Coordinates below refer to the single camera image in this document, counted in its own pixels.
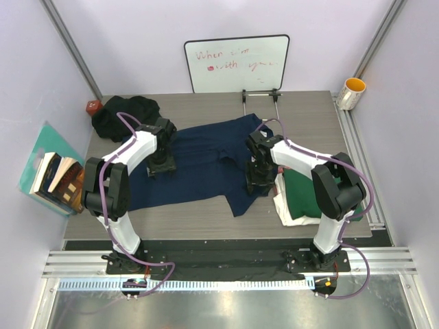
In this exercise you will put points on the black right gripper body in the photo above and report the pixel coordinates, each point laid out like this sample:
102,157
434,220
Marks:
260,174

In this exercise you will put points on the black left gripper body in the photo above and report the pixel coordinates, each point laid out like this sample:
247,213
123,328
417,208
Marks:
160,162

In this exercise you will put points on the navy blue t shirt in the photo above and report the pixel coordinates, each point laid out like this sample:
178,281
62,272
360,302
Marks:
210,161

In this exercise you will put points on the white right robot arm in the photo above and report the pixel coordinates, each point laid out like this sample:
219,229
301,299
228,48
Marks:
336,183

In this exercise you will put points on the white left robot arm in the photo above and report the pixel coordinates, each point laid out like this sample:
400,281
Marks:
106,186

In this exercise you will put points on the folded pink t shirt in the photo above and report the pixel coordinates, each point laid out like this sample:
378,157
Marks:
282,170

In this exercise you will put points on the folded white t shirt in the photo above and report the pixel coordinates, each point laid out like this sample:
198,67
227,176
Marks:
280,202

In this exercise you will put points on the folded green t shirt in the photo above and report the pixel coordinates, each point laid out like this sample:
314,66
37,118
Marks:
300,198

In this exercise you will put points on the black t shirt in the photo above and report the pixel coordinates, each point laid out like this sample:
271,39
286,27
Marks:
140,110

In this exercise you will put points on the small red cube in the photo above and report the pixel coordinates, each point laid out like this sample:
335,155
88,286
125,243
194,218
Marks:
93,107

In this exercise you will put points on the brown cover paperback book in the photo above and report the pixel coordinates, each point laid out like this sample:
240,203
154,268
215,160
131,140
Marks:
67,184

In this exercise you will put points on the small whiteboard with red writing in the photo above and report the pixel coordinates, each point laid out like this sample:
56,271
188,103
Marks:
231,65

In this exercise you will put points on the dark blue paperback book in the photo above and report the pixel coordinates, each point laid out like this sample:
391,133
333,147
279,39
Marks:
43,178

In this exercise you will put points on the teal plastic folder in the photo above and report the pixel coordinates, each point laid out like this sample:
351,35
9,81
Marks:
49,140

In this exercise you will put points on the white mug yellow inside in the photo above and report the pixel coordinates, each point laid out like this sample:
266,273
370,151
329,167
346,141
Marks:
350,93

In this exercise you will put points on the black wire stand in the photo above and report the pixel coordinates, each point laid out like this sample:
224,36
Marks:
262,98

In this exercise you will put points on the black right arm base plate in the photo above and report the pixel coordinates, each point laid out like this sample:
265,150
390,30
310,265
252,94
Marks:
307,261

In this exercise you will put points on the white perforated cable tray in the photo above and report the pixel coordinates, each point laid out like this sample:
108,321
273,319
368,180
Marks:
132,285

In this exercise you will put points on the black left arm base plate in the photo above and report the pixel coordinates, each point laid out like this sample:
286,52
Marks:
117,263

